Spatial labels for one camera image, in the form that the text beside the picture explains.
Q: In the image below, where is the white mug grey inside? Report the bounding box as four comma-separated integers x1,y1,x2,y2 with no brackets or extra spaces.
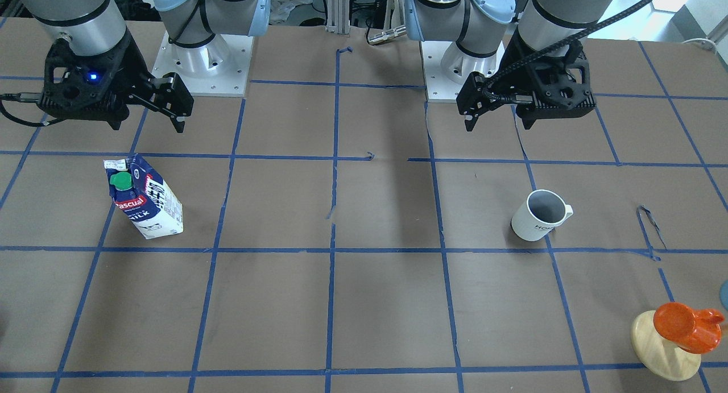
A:
511,190,574,242

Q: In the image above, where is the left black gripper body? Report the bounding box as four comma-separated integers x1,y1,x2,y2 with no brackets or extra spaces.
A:
500,40,597,130

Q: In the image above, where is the orange mug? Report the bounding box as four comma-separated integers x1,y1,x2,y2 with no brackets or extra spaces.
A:
653,302,726,354

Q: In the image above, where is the blue mug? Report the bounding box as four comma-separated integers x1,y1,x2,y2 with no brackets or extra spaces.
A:
718,280,728,311

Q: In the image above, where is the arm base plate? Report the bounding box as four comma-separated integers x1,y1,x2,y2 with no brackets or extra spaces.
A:
420,41,505,103
151,33,256,98

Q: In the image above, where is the blue white milk carton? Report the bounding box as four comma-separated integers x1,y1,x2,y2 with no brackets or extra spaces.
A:
103,154,184,239

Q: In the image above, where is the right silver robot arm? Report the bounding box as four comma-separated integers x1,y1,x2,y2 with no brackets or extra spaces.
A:
2,0,271,133

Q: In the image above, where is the aluminium frame post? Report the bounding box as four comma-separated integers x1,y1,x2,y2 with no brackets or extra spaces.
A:
325,0,351,37

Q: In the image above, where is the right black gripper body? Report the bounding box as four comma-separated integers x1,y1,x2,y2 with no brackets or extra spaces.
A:
38,30,153,130

